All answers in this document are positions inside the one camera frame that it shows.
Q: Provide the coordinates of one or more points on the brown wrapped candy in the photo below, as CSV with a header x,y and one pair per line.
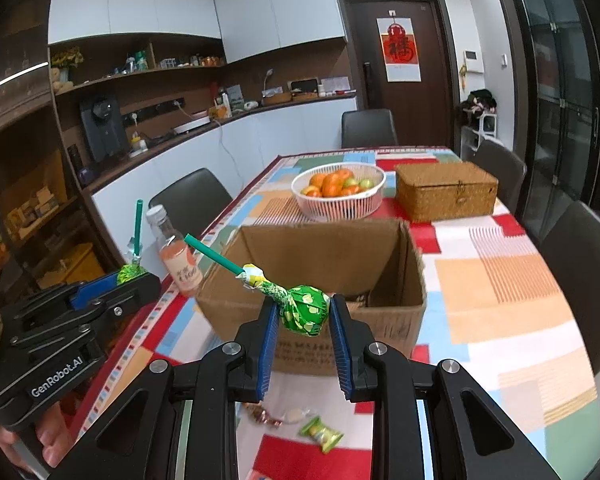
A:
x,y
264,415

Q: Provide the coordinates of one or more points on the white induction cooker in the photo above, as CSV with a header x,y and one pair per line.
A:
x,y
192,127

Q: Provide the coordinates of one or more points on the green wrapped candy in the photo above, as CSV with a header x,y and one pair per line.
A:
x,y
322,434

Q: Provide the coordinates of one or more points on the green fruit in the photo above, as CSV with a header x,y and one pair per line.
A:
x,y
365,183

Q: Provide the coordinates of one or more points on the yellow flowers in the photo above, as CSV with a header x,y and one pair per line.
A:
x,y
67,56

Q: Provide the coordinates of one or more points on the white wrapped candy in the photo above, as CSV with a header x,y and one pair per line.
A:
x,y
295,415

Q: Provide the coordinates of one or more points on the cardboard box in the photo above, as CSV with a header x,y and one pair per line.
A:
x,y
395,325

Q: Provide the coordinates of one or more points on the white upper cabinets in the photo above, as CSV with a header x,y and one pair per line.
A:
x,y
280,5

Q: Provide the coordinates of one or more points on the green lollipop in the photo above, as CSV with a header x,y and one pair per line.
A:
x,y
305,312
130,274

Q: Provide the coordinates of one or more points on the white counter cabinets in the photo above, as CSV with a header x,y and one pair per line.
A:
x,y
280,130

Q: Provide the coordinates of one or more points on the sliding glass door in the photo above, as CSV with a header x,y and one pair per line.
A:
x,y
555,110

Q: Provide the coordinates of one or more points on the wooden wall shelf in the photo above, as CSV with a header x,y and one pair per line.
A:
x,y
105,60

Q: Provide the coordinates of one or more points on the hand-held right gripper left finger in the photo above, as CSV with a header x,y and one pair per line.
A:
x,y
269,355

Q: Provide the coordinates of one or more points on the pink drink bottle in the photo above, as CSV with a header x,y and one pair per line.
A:
x,y
182,270

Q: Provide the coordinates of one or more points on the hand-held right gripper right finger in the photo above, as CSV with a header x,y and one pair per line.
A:
x,y
341,355

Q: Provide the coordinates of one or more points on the woven lidded basket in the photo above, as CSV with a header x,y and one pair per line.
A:
x,y
445,200

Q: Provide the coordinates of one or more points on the white desk lamp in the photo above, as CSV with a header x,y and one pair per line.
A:
x,y
268,77

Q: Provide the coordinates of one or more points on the white fruit basket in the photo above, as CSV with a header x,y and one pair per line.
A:
x,y
340,206

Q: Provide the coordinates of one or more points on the black water dispenser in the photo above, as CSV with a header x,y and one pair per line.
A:
x,y
102,130

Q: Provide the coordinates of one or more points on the wicker tray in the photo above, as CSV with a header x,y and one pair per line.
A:
x,y
277,98

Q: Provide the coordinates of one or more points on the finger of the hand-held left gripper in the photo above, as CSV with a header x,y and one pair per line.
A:
x,y
97,291
130,295

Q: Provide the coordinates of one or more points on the brown wooden door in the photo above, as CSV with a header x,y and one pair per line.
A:
x,y
430,110

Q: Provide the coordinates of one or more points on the dark grey dining chair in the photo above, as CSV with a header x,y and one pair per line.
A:
x,y
370,130
580,280
190,200
500,170

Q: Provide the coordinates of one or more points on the pile of oranges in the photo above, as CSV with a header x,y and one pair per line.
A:
x,y
332,183

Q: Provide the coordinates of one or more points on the red wall calendar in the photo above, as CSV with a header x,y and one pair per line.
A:
x,y
399,50

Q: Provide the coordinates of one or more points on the white intercom panel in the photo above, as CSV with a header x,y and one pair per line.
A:
x,y
473,61

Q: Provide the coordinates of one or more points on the yellow crate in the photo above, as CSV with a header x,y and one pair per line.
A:
x,y
75,265

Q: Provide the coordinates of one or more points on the pile of dark clothes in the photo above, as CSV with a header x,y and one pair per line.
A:
x,y
480,102

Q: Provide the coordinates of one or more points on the person's left hand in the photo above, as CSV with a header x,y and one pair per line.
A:
x,y
55,437

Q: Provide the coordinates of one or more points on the white stool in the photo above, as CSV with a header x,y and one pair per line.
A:
x,y
482,132

